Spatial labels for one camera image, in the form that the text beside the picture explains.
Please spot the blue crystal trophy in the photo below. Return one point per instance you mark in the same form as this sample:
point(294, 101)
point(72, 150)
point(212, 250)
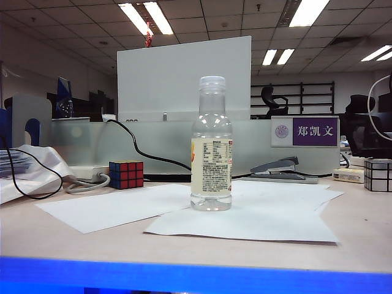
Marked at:
point(64, 98)

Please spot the ceiling fluorescent light panel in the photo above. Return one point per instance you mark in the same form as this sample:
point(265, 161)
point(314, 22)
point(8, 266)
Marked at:
point(277, 56)
point(307, 12)
point(378, 52)
point(145, 18)

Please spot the white upright board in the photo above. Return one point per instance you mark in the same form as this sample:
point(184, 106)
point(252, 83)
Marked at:
point(159, 79)

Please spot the red hanging ornament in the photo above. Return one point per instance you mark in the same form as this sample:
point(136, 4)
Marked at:
point(149, 36)

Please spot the silver mirror cube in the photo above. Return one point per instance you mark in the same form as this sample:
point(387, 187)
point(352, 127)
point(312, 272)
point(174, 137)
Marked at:
point(379, 175)

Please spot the dark wooden shelf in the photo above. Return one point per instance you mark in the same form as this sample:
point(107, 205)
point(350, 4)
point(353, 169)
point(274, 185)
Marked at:
point(92, 105)

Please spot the grey metal bookend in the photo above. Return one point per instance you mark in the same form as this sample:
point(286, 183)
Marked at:
point(33, 107)

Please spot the blue file holder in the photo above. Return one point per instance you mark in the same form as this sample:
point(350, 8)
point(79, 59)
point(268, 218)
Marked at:
point(5, 128)

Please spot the black shelf rack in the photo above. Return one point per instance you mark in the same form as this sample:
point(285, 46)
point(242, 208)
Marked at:
point(315, 95)

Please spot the stack of printed papers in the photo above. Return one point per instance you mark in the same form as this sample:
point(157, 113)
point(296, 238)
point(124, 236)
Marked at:
point(13, 163)

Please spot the grey stapler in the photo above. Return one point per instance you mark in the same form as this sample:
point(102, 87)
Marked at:
point(275, 167)

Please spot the white power adapter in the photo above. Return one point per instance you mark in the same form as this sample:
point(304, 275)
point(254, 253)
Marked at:
point(109, 117)

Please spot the frosted glass desk partition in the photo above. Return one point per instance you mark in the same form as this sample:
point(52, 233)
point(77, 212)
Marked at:
point(254, 144)

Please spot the white plastic bag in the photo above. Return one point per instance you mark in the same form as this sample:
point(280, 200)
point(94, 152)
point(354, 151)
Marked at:
point(39, 171)

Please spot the white power strip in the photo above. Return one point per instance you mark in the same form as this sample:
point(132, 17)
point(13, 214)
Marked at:
point(85, 172)

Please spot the blue bar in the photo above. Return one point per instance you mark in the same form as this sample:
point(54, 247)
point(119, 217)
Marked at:
point(196, 277)

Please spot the clear plastic bottle with label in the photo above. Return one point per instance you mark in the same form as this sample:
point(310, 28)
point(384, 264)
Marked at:
point(211, 171)

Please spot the coloured Rubik's cube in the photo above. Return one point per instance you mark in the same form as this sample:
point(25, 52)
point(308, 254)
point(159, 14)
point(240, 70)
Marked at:
point(126, 175)

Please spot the small white box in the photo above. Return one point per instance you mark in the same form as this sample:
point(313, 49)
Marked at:
point(347, 175)

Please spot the black mesh office chair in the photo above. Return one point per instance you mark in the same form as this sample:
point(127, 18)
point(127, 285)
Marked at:
point(361, 134)

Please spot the purple and white name plate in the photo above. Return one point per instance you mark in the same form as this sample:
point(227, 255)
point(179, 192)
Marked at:
point(315, 131)

